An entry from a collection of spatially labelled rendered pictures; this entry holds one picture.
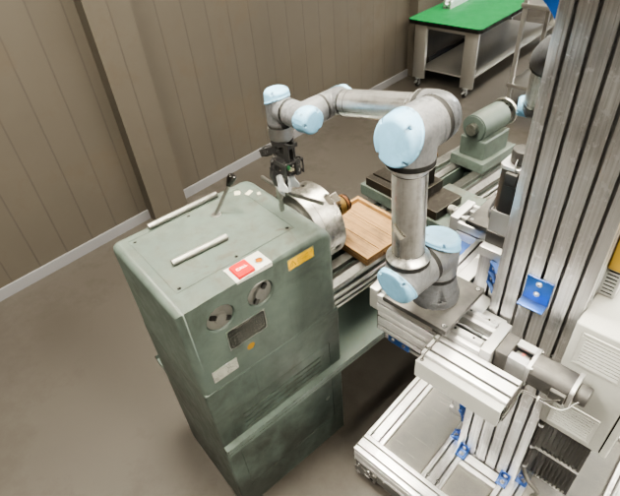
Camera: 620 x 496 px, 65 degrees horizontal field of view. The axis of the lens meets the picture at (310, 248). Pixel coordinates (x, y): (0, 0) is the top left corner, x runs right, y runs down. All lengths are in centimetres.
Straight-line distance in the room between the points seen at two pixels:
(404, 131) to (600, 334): 76
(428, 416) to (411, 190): 146
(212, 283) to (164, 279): 16
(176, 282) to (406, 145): 83
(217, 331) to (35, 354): 201
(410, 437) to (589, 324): 112
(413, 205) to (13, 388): 268
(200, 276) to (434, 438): 132
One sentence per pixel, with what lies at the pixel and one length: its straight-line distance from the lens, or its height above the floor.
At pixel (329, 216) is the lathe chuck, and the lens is 183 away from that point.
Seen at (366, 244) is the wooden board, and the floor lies 89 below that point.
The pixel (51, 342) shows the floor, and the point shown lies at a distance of 346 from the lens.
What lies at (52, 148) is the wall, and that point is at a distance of 368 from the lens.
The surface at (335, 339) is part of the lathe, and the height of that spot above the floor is 69.
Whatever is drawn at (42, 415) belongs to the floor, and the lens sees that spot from 312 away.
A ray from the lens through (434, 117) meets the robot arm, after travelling 110.
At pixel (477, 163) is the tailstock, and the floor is 92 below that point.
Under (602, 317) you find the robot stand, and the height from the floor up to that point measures 123.
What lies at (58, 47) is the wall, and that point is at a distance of 358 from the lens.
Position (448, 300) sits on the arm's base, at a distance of 150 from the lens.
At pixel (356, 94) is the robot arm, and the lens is 138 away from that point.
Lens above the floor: 226
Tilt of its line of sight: 40 degrees down
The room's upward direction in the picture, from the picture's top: 6 degrees counter-clockwise
